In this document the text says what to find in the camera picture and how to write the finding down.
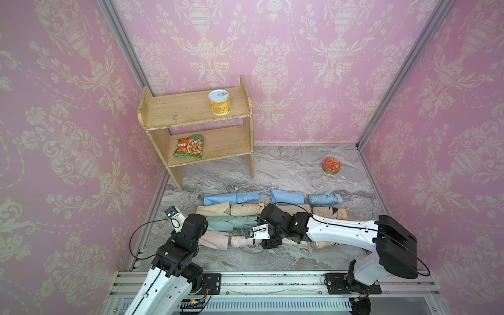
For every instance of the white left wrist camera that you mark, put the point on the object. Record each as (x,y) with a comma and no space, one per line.
(176,217)

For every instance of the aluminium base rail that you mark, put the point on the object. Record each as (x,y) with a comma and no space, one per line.
(290,292)

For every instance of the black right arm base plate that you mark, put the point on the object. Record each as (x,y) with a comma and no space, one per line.
(337,284)

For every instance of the beige sleeved umbrella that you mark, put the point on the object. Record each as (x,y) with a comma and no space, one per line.
(311,244)
(246,209)

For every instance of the aluminium corner frame post left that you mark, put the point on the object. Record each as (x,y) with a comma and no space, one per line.
(123,40)

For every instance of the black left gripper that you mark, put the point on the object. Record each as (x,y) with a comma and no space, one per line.
(176,235)

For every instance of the aluminium corner frame post right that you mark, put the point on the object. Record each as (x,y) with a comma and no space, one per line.
(432,24)

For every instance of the mint green sleeved umbrella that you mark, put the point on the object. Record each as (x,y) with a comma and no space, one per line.
(245,222)

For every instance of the aluminium corner frame post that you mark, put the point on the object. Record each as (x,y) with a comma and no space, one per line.
(123,40)
(432,24)

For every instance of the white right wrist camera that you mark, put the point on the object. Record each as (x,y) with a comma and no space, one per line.
(258,233)

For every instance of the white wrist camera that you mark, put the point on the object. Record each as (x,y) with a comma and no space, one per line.
(176,217)
(258,233)

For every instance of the mint green umbrella sleeve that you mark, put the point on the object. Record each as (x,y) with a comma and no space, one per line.
(220,224)

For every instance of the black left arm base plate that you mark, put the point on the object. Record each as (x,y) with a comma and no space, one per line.
(207,284)

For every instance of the pink sleeved umbrella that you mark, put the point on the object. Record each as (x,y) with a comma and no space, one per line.
(242,241)

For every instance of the round gold red candy tin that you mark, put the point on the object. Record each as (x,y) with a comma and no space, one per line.
(331,165)

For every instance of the pink umbrella sleeve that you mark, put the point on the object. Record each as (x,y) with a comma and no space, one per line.
(215,240)

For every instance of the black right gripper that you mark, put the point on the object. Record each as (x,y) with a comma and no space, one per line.
(270,244)

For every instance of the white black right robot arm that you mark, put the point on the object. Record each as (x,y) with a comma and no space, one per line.
(392,249)

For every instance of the green orange snack packet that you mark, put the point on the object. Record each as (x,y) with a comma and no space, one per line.
(191,146)

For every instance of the light blue umbrella sleeve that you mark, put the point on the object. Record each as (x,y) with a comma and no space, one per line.
(211,200)
(280,196)

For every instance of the wooden two-tier shelf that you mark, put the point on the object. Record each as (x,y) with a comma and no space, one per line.
(230,135)

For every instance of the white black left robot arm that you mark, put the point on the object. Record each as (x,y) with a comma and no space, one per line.
(163,294)

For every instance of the yellow cup noodle container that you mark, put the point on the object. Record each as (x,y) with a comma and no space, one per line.
(220,102)

